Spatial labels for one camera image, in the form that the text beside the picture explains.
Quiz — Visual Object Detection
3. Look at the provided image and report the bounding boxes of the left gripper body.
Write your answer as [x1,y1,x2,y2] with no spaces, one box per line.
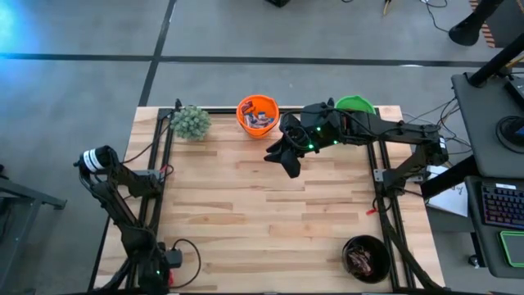
[138,243,184,295]

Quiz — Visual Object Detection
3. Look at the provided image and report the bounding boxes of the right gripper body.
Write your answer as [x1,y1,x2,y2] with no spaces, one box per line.
[280,102,346,180]

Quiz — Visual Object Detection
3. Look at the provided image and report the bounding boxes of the orange plastic bucket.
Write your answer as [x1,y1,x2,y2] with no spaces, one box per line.
[236,94,281,139]

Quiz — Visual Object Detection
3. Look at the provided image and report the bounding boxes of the green plastic bucket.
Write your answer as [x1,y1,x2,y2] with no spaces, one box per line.
[334,94,377,116]

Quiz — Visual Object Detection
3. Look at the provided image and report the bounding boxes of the artificial green potted plant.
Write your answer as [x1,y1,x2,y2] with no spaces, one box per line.
[169,105,212,142]

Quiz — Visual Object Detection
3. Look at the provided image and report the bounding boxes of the black round bucket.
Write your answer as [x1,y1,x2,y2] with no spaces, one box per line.
[341,234,392,284]

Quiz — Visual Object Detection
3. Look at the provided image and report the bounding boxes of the grey metal cart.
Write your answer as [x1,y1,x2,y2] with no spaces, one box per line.
[0,163,67,295]

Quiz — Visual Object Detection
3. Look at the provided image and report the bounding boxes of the white paper sheet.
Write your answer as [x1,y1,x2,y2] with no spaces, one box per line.
[425,166,469,217]

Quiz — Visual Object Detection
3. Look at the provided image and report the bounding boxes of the grey side table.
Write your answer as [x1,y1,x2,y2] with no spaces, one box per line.
[449,71,524,279]

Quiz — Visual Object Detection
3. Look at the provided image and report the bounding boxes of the black floor stand pole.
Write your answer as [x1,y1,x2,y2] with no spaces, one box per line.
[448,0,504,46]

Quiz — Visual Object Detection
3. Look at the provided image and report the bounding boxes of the black desk pole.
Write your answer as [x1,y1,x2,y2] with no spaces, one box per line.
[466,34,524,88]

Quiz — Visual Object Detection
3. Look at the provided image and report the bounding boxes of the black round desk device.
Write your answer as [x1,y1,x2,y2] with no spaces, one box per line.
[495,115,524,155]

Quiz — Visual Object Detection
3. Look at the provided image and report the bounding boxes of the backlit black keyboard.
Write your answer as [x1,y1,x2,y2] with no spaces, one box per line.
[481,181,524,229]

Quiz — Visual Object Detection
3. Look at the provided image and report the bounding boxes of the hazard-striped floor mat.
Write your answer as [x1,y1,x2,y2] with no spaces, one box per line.
[468,0,524,48]

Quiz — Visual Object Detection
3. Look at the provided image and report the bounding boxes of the green-edged tray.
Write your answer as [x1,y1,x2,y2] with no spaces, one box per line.
[498,229,524,268]

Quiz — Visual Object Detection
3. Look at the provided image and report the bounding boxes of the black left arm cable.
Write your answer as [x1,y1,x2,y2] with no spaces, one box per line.
[169,238,202,290]

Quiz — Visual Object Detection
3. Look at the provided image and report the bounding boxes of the black cable loop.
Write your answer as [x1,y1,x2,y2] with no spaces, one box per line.
[370,195,395,214]

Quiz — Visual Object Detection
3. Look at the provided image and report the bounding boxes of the tangled floor cables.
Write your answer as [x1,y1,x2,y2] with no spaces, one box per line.
[403,96,474,157]

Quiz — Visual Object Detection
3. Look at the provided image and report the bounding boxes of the black floor cable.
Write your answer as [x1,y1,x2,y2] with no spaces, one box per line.
[419,0,451,34]

